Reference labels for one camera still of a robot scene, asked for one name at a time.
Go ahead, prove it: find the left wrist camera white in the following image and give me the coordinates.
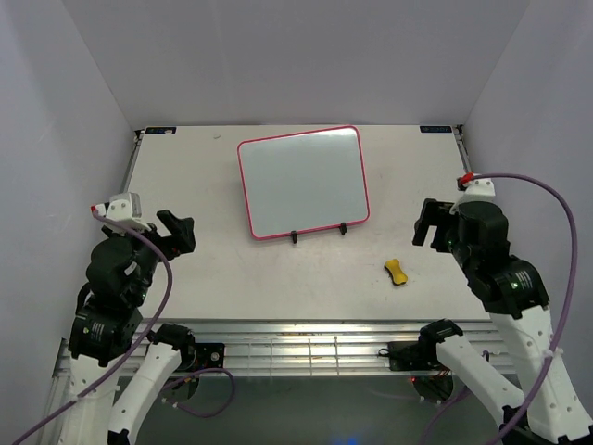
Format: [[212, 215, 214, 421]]
[[91, 192, 150, 232]]

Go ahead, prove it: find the blue corner label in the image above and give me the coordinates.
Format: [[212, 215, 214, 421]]
[[145, 126, 177, 134], [420, 125, 452, 134]]

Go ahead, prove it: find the right blue corner label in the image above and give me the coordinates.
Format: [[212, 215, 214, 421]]
[[420, 125, 452, 134]]

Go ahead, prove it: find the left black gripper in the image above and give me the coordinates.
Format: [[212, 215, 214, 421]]
[[103, 208, 196, 304]]

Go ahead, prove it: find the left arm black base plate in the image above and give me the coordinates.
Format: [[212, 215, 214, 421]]
[[178, 343, 225, 373]]

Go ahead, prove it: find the wire whiteboard stand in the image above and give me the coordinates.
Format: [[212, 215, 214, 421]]
[[289, 222, 348, 245]]

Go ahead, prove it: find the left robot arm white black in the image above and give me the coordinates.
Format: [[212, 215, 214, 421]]
[[58, 210, 196, 444]]

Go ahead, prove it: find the yellow bone-shaped eraser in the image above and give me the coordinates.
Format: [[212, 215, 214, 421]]
[[384, 259, 408, 286]]

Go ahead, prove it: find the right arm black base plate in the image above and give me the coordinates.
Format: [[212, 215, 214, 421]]
[[377, 341, 444, 372]]

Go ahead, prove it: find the left blue corner label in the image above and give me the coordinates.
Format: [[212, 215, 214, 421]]
[[145, 126, 177, 134]]

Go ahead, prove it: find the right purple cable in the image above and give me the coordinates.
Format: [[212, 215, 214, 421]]
[[416, 172, 578, 445]]

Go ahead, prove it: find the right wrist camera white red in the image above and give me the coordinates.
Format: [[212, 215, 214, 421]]
[[450, 172, 496, 213]]

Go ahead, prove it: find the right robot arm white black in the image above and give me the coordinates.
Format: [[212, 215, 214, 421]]
[[412, 198, 592, 444]]

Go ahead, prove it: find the pink framed whiteboard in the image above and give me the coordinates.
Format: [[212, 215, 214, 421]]
[[237, 125, 371, 241]]

